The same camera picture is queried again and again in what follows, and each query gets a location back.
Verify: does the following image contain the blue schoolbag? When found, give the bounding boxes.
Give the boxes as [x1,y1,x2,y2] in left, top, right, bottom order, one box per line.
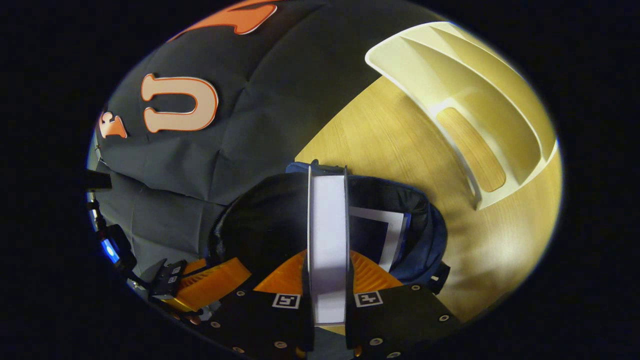
[207,161,451,296]

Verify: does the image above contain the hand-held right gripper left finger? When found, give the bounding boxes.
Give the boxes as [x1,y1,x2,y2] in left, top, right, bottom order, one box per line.
[200,249,313,360]

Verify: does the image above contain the grey portrait cover book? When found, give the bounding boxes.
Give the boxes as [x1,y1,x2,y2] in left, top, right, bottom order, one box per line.
[306,161,351,328]

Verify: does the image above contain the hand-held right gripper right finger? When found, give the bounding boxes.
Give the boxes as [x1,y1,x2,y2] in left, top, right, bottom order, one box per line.
[345,249,464,360]

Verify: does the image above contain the white bookshelf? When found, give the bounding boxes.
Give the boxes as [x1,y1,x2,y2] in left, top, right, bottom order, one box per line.
[365,21,558,211]

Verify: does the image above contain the black backdrop cloth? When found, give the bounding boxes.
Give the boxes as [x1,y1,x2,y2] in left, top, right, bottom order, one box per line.
[87,0,446,301]

